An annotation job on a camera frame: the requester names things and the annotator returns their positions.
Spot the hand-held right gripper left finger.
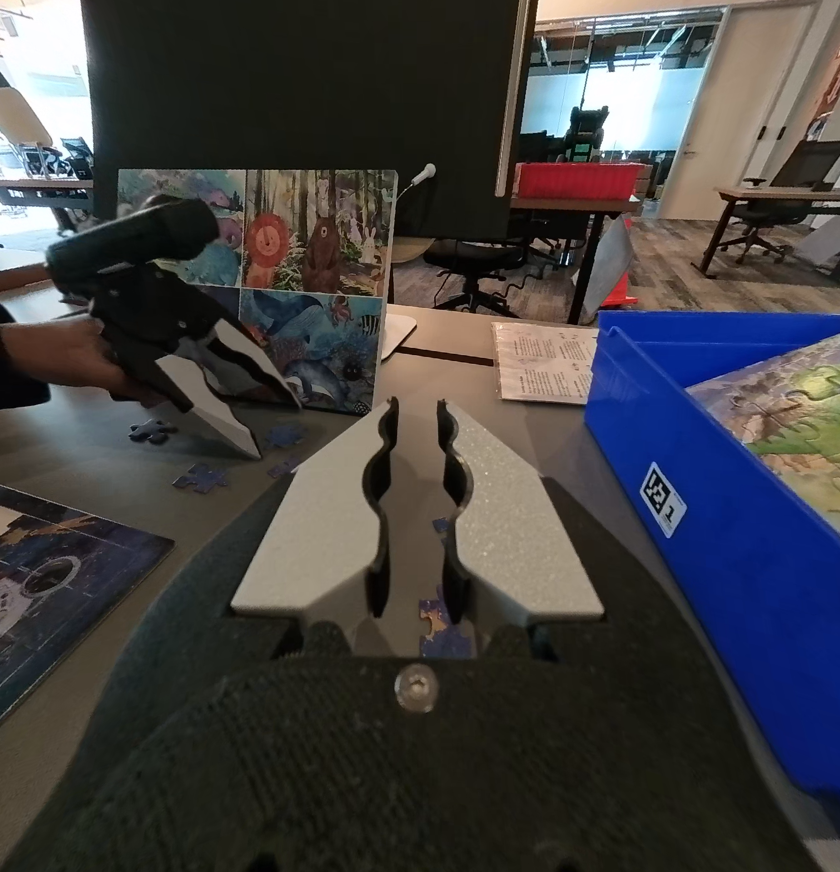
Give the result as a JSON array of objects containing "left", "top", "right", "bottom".
[{"left": 229, "top": 396, "right": 402, "bottom": 644}]

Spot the printed instruction sheet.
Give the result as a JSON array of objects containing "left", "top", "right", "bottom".
[{"left": 491, "top": 320, "right": 601, "bottom": 404}]

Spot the dinosaur jigsaw puzzle board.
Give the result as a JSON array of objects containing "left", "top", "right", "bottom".
[{"left": 686, "top": 330, "right": 840, "bottom": 539}]

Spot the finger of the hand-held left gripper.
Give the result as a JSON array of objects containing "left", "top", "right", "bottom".
[
  {"left": 187, "top": 315, "right": 303, "bottom": 411},
  {"left": 154, "top": 353, "right": 264, "bottom": 461}
]

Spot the person's left hand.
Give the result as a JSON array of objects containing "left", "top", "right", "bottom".
[{"left": 0, "top": 317, "right": 163, "bottom": 411}]

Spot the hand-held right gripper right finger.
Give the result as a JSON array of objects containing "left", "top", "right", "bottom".
[{"left": 435, "top": 398, "right": 606, "bottom": 658}]

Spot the space jigsaw puzzle board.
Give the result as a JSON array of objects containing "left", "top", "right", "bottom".
[{"left": 0, "top": 480, "right": 177, "bottom": 740}]

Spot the red plastic crate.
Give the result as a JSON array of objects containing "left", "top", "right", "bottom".
[{"left": 514, "top": 162, "right": 656, "bottom": 200}]

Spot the wooden office desk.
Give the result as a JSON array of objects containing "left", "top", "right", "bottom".
[
  {"left": 0, "top": 177, "right": 94, "bottom": 236},
  {"left": 692, "top": 187, "right": 840, "bottom": 280},
  {"left": 508, "top": 194, "right": 644, "bottom": 327}
]

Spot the white flat stand base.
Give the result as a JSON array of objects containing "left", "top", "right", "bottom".
[{"left": 381, "top": 317, "right": 417, "bottom": 361}]

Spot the black gaming chair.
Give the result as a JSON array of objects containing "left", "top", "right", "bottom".
[{"left": 570, "top": 105, "right": 608, "bottom": 161}]

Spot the black partition panel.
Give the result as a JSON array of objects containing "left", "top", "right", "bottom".
[{"left": 79, "top": 0, "right": 538, "bottom": 239}]

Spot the blue plastic bin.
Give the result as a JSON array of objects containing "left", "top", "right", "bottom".
[{"left": 583, "top": 310, "right": 840, "bottom": 815}]

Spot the colourful jigsaw puzzle box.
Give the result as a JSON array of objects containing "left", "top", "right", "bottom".
[{"left": 116, "top": 168, "right": 399, "bottom": 416}]

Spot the white plastic bag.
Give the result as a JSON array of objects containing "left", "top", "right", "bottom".
[{"left": 597, "top": 214, "right": 635, "bottom": 314}]

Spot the black mesh office chair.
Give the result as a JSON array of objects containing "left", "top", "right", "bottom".
[{"left": 730, "top": 139, "right": 840, "bottom": 263}]

